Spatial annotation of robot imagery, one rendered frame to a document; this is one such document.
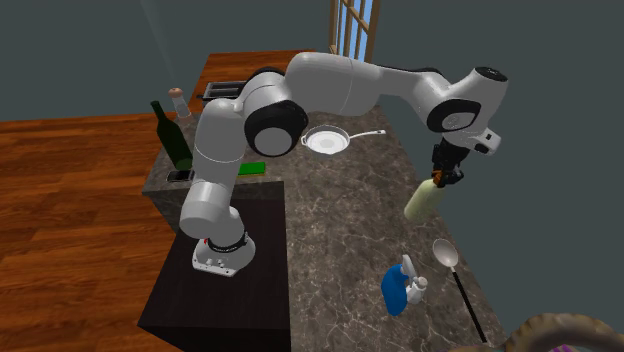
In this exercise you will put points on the black phone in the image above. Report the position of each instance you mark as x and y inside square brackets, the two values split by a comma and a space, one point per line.
[179, 175]

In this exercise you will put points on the pale green bottle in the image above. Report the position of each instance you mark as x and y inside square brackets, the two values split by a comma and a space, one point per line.
[425, 201]

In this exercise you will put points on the green flat box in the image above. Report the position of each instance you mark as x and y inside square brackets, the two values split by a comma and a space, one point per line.
[252, 168]

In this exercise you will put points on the dark green wine bottle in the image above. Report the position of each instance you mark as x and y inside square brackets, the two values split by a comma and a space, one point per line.
[171, 138]

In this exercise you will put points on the black robot stand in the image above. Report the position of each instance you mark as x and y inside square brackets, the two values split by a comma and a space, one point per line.
[229, 297]

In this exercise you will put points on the wooden framed window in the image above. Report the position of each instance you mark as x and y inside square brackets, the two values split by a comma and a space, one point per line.
[354, 27]

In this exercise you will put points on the clear shaker with brown cap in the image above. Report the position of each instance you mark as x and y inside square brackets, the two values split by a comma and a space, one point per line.
[181, 107]

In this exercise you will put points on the black toaster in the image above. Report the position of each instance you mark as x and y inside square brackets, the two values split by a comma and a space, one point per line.
[222, 89]

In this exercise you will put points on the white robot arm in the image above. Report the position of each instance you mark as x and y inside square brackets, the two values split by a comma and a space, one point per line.
[317, 83]

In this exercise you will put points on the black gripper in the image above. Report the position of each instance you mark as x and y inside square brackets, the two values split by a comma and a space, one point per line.
[447, 157]

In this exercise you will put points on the blue spray bottle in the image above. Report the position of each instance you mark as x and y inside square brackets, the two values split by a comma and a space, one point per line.
[398, 290]

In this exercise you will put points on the white frying pan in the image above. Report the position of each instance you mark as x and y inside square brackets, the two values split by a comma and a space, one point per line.
[325, 142]

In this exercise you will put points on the brown woven basket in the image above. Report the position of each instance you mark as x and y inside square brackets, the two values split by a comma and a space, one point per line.
[551, 334]

